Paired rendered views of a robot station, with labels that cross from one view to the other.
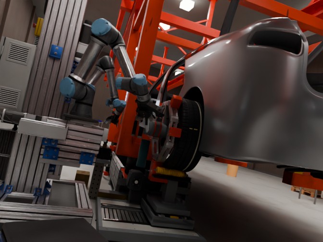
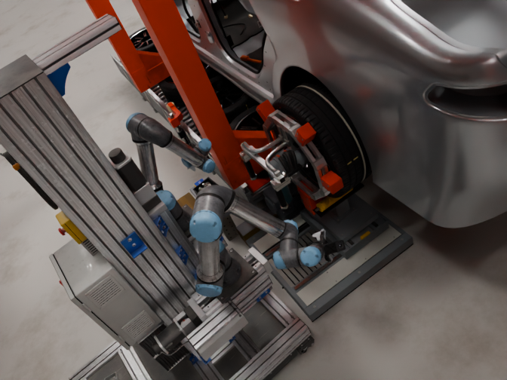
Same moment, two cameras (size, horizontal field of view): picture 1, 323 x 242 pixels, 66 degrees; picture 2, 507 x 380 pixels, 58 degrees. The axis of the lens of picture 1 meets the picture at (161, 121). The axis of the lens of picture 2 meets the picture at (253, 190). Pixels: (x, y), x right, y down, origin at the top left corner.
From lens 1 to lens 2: 1.80 m
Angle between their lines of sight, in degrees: 46
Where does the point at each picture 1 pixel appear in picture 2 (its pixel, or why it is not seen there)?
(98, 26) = (205, 232)
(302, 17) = not seen: outside the picture
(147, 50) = (172, 28)
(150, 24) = not seen: outside the picture
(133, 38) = not seen: outside the picture
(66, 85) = (209, 292)
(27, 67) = (127, 291)
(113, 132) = (139, 73)
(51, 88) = (164, 272)
